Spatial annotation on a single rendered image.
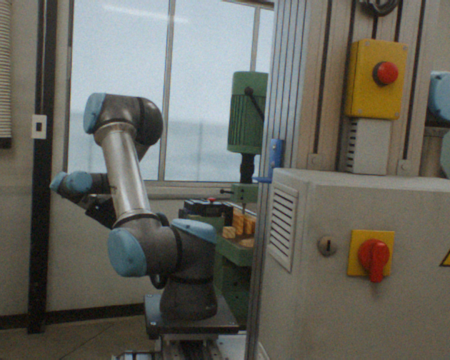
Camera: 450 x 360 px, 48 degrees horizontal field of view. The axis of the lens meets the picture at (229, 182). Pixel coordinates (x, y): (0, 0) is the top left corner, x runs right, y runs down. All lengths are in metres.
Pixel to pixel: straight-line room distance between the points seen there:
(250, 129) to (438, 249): 1.20
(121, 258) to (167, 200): 2.13
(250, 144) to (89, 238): 1.59
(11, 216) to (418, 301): 2.60
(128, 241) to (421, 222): 0.65
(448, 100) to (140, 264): 0.80
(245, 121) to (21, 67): 1.56
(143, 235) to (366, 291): 0.59
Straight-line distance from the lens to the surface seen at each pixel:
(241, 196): 1.96
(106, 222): 1.88
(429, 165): 1.28
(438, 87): 1.25
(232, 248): 1.72
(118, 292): 3.37
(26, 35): 3.10
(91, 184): 1.73
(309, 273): 0.74
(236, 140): 1.93
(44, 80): 3.01
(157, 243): 1.20
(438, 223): 0.82
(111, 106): 1.40
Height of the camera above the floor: 1.30
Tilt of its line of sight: 6 degrees down
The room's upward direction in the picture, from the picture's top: 5 degrees clockwise
